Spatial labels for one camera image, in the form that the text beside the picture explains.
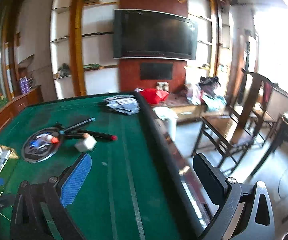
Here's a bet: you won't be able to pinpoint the black marker orange end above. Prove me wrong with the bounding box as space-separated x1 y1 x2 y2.
63 133 90 140

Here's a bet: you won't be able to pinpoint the dark wooden chair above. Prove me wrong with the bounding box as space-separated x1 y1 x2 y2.
190 69 278 174

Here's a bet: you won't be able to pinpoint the round black patterned disc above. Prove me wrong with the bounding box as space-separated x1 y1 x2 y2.
21 127 64 163

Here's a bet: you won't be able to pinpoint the white bottle red cap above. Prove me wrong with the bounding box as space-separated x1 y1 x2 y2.
36 133 59 144

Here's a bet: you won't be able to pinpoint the pile of playing cards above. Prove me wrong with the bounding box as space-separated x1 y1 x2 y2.
103 95 140 115

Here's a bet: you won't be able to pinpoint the wall television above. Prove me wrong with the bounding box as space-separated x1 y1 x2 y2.
113 9 197 60

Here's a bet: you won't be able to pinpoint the white rectangular case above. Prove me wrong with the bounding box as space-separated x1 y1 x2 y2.
75 135 97 152

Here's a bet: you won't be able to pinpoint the red plastic basket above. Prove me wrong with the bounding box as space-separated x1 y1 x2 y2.
140 88 169 105

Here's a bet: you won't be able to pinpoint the black marker blue cap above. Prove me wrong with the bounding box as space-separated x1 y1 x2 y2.
59 118 96 135

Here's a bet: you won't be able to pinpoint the black marker red ends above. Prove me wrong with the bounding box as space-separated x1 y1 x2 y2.
77 129 117 141

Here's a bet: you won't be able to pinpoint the right purple bottle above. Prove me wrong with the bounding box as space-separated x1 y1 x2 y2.
23 76 30 93

